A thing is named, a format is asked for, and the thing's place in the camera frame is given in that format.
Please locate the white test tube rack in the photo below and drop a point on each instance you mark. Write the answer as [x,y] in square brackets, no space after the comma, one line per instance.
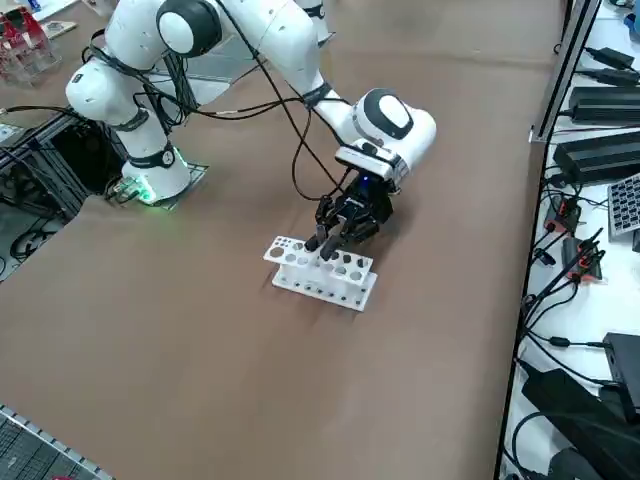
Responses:
[295,277]

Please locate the black grid panel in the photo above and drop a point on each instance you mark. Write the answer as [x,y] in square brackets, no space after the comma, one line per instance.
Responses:
[25,445]

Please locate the clear acrylic box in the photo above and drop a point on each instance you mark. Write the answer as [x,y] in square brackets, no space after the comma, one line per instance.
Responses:
[30,65]

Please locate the black aluminium frame structure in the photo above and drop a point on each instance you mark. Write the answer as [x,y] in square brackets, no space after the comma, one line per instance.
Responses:
[45,150]

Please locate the small wooden board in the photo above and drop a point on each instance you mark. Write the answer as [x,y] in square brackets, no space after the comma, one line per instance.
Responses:
[57,27]

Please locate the black power supply box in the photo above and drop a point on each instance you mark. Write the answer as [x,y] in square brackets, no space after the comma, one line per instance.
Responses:
[625,360]

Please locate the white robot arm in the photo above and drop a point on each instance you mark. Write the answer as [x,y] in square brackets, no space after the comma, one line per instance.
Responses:
[326,32]
[285,40]

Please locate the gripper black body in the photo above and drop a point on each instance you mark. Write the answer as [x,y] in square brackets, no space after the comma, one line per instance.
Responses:
[367,202]

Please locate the large black power brick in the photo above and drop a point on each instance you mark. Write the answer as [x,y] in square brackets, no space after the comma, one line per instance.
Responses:
[595,157]
[607,107]

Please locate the small black power adapter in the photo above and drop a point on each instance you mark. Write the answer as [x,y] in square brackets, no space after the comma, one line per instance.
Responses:
[610,76]
[612,56]

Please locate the orange black device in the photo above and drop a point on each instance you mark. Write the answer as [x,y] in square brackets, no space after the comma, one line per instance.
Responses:
[562,215]
[582,262]

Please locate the checkered calibration board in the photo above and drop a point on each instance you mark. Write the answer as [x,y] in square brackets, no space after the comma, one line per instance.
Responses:
[625,205]

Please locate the silver aluminium profile post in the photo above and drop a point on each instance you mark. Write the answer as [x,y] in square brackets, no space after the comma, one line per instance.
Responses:
[566,65]

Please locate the red plastic item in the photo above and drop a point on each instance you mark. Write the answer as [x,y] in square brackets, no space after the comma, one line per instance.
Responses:
[15,27]

